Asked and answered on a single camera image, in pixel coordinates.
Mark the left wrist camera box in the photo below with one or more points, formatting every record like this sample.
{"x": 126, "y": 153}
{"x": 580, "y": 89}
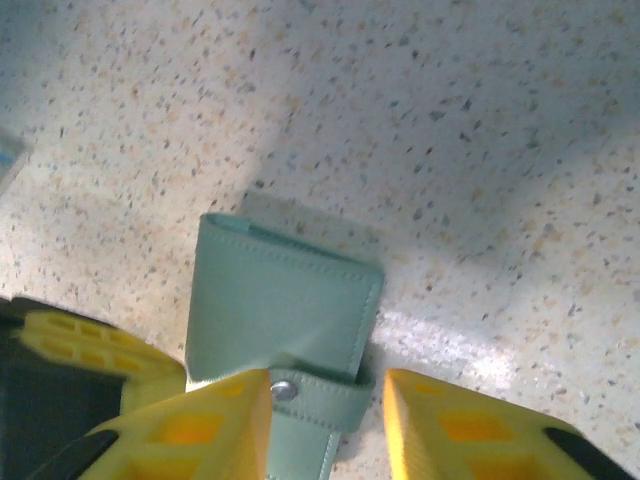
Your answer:
{"x": 10, "y": 155}

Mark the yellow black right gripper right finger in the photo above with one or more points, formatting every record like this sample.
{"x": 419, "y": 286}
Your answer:
{"x": 475, "y": 440}

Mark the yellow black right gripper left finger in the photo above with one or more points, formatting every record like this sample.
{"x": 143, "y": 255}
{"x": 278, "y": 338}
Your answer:
{"x": 200, "y": 440}

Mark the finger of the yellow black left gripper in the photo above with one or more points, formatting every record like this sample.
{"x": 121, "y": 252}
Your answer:
{"x": 75, "y": 325}
{"x": 75, "y": 390}

